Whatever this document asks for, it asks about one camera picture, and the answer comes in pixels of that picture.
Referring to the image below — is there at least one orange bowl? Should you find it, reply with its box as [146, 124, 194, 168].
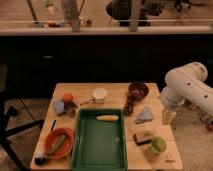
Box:
[44, 127, 74, 160]

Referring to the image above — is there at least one orange fruit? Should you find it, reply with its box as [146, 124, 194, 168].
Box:
[62, 93, 73, 102]

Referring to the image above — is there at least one purple grapes bunch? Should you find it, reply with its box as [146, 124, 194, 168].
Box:
[123, 96, 135, 116]

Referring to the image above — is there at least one metal measuring cup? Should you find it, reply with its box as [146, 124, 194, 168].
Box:
[64, 99, 95, 117]

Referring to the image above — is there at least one dark red bowl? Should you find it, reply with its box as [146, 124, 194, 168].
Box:
[128, 82, 149, 101]

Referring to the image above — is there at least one green cup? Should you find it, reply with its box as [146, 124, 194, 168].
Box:
[149, 137, 167, 155]

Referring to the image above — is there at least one wooden table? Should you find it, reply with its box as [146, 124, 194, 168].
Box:
[34, 83, 183, 171]

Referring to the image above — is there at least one green cucumber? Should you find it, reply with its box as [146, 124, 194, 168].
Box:
[49, 134, 66, 155]

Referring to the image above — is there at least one white cup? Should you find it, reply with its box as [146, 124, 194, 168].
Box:
[92, 88, 107, 104]

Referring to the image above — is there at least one brown sponge block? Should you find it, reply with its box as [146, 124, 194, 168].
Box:
[133, 131, 153, 145]

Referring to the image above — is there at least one yellow corn cob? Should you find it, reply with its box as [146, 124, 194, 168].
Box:
[96, 115, 119, 122]

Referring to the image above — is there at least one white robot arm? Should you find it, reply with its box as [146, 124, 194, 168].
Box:
[160, 62, 213, 125]

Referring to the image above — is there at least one light blue towel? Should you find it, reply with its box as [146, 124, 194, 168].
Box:
[134, 107, 153, 124]

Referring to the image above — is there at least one black white brush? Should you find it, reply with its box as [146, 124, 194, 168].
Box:
[34, 119, 58, 166]

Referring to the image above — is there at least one green plastic tray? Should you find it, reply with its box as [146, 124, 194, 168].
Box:
[71, 109, 128, 171]

